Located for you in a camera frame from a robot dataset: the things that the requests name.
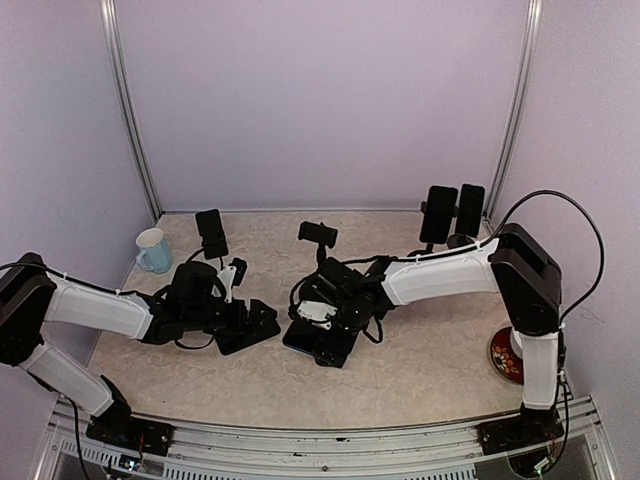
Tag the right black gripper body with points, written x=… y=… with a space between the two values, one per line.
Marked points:
x=343 y=345

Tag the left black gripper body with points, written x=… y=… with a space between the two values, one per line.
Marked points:
x=236 y=324

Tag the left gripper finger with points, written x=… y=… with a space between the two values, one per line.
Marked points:
x=260 y=312
x=260 y=328

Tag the black phone blue edge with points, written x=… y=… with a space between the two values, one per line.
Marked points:
x=470 y=210
x=300 y=336

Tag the black pole phone stand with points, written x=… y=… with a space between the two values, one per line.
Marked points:
x=430 y=247
x=323 y=236

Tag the black folding phone stand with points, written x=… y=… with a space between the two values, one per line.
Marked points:
x=211 y=231

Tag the grey round-base phone stand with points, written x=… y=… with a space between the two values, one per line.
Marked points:
x=458 y=240

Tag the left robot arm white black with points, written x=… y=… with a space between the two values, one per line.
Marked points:
x=198 y=299

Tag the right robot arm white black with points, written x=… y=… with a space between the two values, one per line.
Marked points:
x=509 y=262

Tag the light blue white cup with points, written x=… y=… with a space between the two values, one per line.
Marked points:
x=153 y=251

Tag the red floral plate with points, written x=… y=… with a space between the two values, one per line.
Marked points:
x=504 y=358

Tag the white bowl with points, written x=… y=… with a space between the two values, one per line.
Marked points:
x=516 y=344

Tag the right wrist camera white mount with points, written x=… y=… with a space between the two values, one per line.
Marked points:
x=316 y=314

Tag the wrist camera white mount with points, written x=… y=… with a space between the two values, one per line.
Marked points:
x=316 y=314
x=232 y=276

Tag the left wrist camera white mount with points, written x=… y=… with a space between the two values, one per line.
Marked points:
x=232 y=276

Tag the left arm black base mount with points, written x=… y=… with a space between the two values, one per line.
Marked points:
x=133 y=433

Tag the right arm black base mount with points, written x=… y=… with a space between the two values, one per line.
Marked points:
x=513 y=433

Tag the front aluminium rail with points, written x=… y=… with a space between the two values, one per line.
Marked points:
x=450 y=450

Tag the left aluminium frame post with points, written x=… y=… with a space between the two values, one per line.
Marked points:
x=115 y=50

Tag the aluminium frame post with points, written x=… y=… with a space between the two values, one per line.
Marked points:
x=516 y=112
x=115 y=50

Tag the right aluminium frame post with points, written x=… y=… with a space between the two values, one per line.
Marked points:
x=516 y=112

